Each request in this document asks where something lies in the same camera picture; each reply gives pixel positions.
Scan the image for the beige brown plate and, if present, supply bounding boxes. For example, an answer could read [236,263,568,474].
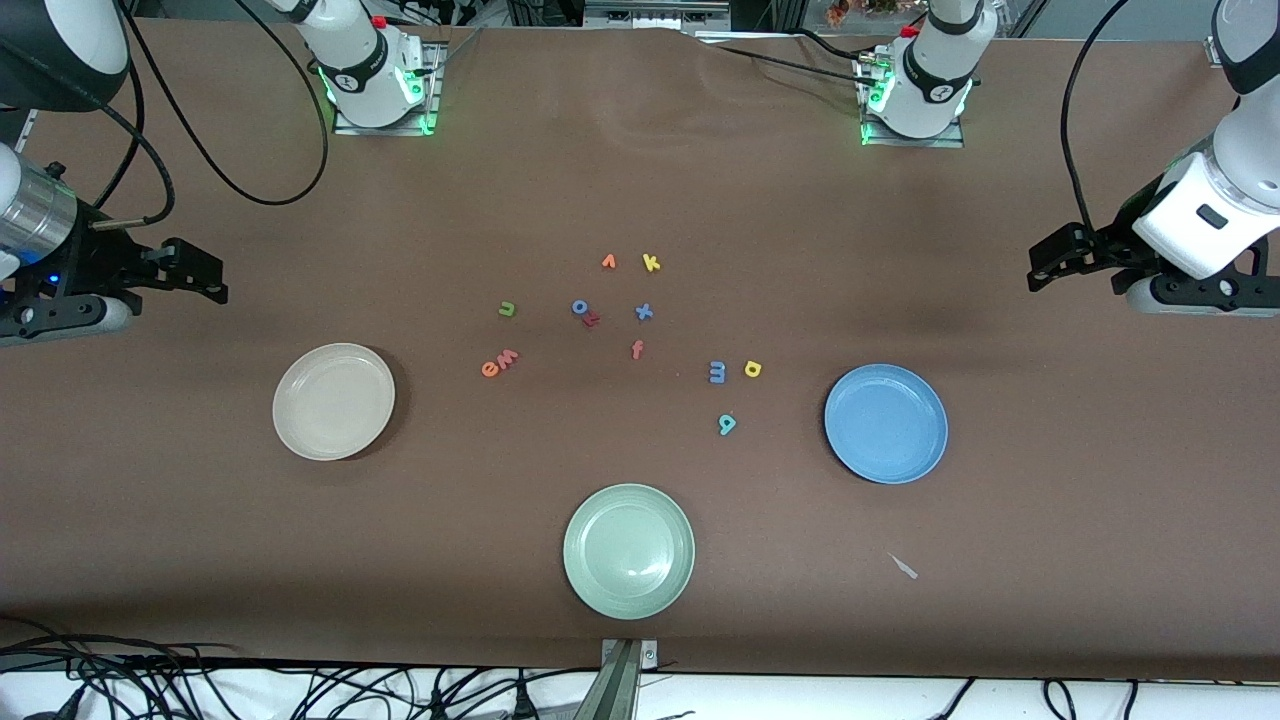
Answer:
[272,343,396,462]

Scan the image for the blue plate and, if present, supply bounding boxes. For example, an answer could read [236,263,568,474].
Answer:
[824,363,949,486]

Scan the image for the dried reddish flowers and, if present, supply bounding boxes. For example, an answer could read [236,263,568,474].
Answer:
[825,0,926,26]

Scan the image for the brown table cover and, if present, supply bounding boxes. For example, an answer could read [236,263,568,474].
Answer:
[0,15,1280,681]

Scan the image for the pale green plate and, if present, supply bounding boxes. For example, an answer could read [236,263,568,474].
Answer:
[562,483,696,621]

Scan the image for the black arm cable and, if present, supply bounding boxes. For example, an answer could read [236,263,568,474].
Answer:
[1060,0,1131,261]
[85,0,332,231]

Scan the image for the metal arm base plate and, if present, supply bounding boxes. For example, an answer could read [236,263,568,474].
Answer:
[332,40,442,137]
[858,52,967,149]

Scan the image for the thin black table cable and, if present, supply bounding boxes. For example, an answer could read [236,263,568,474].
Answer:
[793,28,873,65]
[715,42,876,86]

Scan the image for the black cable tangle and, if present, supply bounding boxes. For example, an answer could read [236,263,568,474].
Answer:
[0,615,601,720]

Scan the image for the aluminium frame bar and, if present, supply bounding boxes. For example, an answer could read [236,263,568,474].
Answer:
[583,0,731,29]

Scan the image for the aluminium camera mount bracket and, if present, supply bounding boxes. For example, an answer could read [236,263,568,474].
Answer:
[575,638,661,720]

